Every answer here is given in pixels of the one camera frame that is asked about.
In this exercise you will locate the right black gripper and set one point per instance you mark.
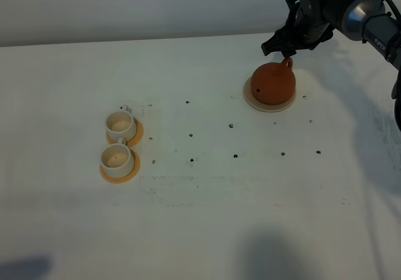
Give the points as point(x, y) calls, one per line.
point(305, 28)

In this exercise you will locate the near white teacup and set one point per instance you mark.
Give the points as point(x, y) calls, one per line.
point(117, 160)

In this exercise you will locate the far orange saucer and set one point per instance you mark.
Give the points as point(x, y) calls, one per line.
point(135, 140)

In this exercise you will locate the far white teacup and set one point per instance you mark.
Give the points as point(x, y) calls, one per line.
point(121, 124)

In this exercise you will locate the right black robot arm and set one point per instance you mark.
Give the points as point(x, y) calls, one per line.
point(370, 21)

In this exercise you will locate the near orange saucer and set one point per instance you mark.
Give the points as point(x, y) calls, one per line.
point(126, 178)

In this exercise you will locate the white teacup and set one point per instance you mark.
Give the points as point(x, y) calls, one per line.
point(117, 160)
point(121, 124)

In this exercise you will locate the beige round teapot coaster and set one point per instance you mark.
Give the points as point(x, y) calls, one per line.
point(253, 102)

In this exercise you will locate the brown clay teapot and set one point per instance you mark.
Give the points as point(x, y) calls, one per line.
point(274, 83)

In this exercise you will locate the orange saucer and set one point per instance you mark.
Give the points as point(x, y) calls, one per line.
point(135, 140)
point(126, 178)

